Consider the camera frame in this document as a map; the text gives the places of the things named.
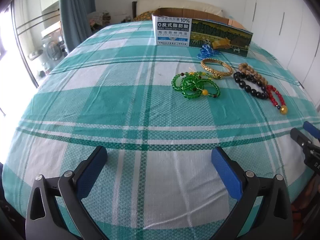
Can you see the glass sliding door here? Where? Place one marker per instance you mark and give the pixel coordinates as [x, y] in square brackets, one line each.
[32, 21]

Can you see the clothes pile on chair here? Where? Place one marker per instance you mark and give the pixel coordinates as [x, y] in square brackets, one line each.
[99, 19]

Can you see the white wardrobe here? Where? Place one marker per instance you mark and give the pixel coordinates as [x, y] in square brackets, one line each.
[289, 31]

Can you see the blue-grey curtain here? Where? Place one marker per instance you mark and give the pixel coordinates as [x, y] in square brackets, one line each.
[75, 24]

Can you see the washing machine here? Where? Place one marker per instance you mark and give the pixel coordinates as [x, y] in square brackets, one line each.
[54, 48]

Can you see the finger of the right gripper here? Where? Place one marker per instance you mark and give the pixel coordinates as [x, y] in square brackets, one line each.
[314, 131]
[303, 141]

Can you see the teal plaid bed cloth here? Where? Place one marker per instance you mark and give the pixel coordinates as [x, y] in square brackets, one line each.
[114, 90]

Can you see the cardboard box with print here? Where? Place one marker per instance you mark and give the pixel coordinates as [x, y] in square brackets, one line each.
[192, 28]

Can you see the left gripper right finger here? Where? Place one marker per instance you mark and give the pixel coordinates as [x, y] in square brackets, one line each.
[274, 217]

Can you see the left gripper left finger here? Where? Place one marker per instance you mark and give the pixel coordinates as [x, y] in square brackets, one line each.
[44, 219]

